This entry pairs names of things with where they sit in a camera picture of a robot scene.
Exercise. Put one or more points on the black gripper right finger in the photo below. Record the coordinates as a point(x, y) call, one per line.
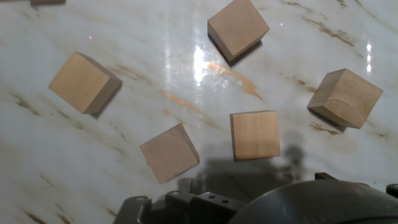
point(393, 190)

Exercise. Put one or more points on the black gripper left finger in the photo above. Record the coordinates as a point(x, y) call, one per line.
point(199, 208)

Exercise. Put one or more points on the white marble pattern sheet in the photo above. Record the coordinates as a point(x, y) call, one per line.
point(93, 149)

